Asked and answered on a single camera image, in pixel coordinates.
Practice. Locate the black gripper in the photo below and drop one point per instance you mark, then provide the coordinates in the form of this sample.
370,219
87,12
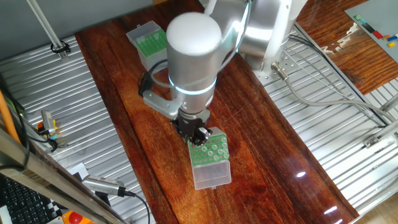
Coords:
186,126

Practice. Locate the green clear pipette tip box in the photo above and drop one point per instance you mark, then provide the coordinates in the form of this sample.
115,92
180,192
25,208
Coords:
211,177
146,46

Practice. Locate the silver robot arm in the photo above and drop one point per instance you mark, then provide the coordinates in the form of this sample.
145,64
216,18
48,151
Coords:
192,62

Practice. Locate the glossy brown wooden board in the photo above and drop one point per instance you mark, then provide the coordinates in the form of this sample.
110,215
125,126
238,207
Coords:
217,202

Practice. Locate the orange emergency stop box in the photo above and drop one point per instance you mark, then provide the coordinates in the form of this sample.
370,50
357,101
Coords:
74,217

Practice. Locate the yellow orange turtle toy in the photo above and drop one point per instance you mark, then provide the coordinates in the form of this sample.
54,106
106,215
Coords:
39,126

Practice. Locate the aluminium profile bar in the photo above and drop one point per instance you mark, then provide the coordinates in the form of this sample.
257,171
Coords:
382,133
390,104

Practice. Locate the black keyboard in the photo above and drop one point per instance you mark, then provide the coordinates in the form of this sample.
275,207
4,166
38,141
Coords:
21,202

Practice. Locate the orange tube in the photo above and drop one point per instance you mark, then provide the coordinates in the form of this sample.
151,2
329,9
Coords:
7,118

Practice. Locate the green block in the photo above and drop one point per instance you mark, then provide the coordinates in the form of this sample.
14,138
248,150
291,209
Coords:
357,17

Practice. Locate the black block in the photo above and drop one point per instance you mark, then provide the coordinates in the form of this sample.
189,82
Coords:
368,28

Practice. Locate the red block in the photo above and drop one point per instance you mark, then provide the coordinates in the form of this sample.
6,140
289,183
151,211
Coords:
377,34

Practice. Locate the yellow block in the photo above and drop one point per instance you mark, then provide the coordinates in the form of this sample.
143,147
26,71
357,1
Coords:
391,44

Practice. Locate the blue block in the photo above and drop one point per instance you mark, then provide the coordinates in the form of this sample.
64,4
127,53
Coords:
392,38

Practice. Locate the grey board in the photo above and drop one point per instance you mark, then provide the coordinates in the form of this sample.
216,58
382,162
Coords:
379,15

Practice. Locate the silver camera mount bracket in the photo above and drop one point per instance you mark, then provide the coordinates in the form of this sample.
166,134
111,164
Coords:
161,105

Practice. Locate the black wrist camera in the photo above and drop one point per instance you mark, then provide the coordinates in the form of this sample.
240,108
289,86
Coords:
145,84

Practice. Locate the silver camera on stand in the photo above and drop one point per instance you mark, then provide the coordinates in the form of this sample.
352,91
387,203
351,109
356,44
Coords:
102,185

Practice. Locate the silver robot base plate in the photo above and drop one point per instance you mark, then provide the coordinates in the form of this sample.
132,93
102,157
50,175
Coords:
292,63

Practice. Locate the shiny steel rail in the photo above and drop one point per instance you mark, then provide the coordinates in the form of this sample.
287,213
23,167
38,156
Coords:
37,171

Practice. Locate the aluminium post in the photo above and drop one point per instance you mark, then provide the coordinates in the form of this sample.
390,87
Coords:
46,26

